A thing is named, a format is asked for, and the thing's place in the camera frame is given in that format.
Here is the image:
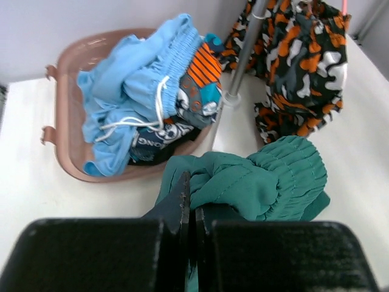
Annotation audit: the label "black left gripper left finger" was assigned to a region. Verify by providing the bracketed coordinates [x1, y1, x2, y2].
[1, 172, 190, 291]

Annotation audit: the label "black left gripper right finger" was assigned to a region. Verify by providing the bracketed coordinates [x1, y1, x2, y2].
[194, 206, 379, 291]

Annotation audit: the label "dark green shorts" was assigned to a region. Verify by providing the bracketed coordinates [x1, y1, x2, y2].
[154, 135, 331, 292]

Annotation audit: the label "colourful patchwork shorts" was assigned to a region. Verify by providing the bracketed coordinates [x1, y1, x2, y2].
[128, 33, 224, 166]

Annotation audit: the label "light blue shorts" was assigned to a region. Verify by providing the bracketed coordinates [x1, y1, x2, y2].
[77, 13, 202, 177]

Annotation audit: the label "orange black camouflage shorts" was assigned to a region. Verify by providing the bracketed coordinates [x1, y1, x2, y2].
[219, 0, 352, 144]

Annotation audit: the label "pink wire hanger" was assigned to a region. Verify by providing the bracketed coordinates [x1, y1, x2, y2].
[342, 0, 348, 16]

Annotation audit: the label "white metal clothes rack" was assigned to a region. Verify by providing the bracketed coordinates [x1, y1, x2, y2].
[212, 1, 267, 156]

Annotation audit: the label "pink plastic basket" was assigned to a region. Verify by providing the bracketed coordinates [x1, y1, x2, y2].
[40, 27, 213, 184]

